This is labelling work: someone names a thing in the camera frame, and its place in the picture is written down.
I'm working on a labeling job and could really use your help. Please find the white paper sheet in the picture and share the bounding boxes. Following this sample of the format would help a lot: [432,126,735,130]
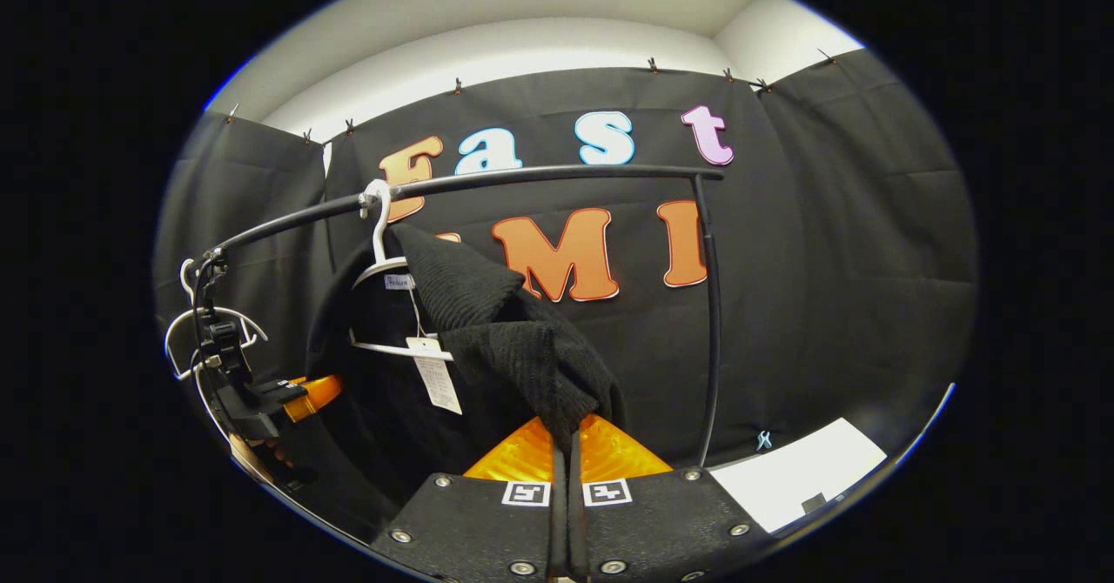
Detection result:
[709,418,889,533]

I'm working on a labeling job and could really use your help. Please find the white paper hang tag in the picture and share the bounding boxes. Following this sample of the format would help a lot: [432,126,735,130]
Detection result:
[406,337,464,416]

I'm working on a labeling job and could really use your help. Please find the black backdrop cloth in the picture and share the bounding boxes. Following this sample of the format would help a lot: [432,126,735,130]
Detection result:
[152,48,980,479]

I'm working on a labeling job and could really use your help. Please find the white plastic clothes hanger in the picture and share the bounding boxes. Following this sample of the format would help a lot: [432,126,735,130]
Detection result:
[348,178,455,362]

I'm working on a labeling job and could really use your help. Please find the black knitted garment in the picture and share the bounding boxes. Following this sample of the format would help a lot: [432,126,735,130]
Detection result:
[305,222,627,514]

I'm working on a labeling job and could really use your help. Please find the empty white plastic hanger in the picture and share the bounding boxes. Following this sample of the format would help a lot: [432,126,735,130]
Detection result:
[164,257,269,384]

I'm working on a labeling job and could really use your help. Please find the black clothes rail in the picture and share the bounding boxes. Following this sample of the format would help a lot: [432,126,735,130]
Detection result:
[196,164,725,471]

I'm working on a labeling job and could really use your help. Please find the row of backdrop clips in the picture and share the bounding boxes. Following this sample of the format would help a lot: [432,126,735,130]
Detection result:
[228,48,836,136]

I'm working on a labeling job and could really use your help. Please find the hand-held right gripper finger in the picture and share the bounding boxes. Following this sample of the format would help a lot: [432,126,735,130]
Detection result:
[370,415,568,583]
[570,413,777,583]

